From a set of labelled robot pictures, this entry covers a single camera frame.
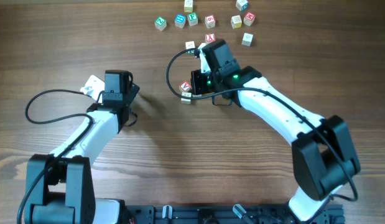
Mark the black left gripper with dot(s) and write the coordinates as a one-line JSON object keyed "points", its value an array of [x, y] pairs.
{"points": [[134, 90]]}

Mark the blue edged top block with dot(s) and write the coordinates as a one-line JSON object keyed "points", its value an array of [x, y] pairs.
{"points": [[241, 5]]}

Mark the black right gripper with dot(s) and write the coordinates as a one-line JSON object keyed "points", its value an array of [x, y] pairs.
{"points": [[196, 82]]}

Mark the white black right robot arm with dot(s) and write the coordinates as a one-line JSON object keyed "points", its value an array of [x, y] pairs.
{"points": [[323, 154]]}

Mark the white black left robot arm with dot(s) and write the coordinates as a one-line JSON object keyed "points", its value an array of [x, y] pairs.
{"points": [[59, 186]]}

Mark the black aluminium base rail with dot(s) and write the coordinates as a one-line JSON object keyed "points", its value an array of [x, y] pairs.
{"points": [[272, 213]]}

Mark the blue letter block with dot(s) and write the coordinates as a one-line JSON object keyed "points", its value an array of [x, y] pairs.
{"points": [[180, 21]]}

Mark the red 9 number block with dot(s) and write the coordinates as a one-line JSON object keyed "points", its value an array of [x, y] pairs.
{"points": [[210, 21]]}

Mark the green F letter block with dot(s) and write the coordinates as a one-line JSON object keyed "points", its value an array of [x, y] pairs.
{"points": [[192, 19]]}

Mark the green J letter block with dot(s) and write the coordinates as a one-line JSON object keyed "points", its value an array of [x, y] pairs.
{"points": [[190, 46]]}

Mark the red M letter block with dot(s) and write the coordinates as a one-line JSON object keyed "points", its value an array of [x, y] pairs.
{"points": [[249, 18]]}

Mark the yellow picture block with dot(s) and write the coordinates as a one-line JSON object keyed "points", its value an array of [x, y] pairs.
{"points": [[236, 22]]}

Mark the yellow edged top block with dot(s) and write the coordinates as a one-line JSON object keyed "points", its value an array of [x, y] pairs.
{"points": [[188, 5]]}

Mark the green Z letter block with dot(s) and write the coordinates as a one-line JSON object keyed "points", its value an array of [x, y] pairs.
{"points": [[160, 23]]}

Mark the plain beige picture block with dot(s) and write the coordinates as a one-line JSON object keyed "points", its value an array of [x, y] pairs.
{"points": [[186, 98]]}

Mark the beige picture block right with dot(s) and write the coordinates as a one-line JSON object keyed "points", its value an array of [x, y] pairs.
{"points": [[247, 39]]}

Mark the red Y letter block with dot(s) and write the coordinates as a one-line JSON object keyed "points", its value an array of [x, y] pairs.
{"points": [[209, 38]]}

